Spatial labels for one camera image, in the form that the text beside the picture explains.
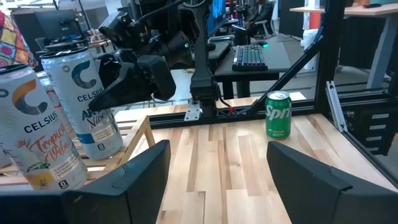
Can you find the wooden slatted shelf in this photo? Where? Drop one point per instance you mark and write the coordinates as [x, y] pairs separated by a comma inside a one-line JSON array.
[[133, 137]]

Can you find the large dark screen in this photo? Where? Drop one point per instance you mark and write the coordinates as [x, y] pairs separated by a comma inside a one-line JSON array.
[[54, 23]]

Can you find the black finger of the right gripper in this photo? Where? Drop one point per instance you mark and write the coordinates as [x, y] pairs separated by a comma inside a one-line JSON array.
[[127, 87], [110, 70]]

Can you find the silver mounting bracket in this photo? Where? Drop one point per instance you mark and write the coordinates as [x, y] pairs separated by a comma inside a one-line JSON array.
[[192, 110]]

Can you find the black computer mouse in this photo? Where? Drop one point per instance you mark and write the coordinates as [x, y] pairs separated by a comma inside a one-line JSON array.
[[262, 43]]

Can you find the green Sprite soda can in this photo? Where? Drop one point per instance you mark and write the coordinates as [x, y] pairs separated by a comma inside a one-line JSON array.
[[278, 116]]

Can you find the blue-screen monitor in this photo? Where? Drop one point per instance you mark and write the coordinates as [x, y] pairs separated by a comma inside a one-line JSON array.
[[216, 14]]

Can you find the blue backlit keyboard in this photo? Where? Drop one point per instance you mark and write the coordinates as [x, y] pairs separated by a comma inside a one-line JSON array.
[[249, 57]]

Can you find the colourful patchwork cloth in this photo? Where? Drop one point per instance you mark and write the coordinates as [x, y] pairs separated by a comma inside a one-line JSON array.
[[14, 43]]

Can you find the wooden-top desk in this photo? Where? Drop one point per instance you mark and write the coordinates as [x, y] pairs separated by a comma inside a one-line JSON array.
[[382, 40]]

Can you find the black metal table frame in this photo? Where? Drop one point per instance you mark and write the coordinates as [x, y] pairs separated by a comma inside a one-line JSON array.
[[329, 62]]

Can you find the silver Diet Coke can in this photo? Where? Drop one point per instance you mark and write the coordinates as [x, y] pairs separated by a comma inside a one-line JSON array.
[[57, 99]]

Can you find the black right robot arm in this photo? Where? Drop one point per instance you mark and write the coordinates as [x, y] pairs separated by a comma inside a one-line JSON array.
[[203, 62]]

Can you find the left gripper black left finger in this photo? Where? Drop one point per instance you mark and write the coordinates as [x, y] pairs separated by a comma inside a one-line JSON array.
[[93, 202]]

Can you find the person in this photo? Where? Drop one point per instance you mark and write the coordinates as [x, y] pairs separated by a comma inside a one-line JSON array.
[[262, 12]]

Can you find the dark keyboard desk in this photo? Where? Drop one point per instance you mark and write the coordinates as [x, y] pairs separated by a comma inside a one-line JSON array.
[[273, 59]]

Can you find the black box white labels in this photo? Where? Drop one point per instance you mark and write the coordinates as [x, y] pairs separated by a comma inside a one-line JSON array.
[[376, 127]]

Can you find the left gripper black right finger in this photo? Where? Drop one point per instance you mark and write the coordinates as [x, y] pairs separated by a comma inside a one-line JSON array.
[[326, 199]]

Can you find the white Celsius slim can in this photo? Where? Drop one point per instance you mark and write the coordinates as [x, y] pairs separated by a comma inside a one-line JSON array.
[[37, 130], [93, 130]]

